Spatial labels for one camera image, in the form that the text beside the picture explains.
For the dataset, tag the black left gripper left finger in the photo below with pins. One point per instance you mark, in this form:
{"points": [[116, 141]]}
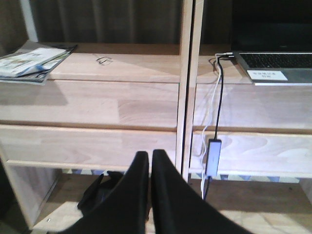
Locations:
{"points": [[124, 210]]}

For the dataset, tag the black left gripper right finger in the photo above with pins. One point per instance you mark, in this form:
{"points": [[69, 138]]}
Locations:
{"points": [[178, 209]]}

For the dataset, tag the wooden shelf desk unit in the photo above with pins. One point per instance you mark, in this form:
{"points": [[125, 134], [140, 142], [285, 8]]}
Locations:
{"points": [[142, 78]]}

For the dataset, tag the grey usb adapter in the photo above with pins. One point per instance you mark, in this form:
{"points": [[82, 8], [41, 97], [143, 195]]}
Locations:
{"points": [[213, 154]]}

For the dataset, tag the white paper label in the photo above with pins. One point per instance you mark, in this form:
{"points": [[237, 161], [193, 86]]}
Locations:
{"points": [[267, 75]]}

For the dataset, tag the stack of magazines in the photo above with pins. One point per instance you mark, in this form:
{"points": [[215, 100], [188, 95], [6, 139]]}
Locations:
{"points": [[32, 63]]}

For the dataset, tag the silver laptop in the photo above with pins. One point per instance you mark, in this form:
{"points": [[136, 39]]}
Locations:
{"points": [[273, 35]]}

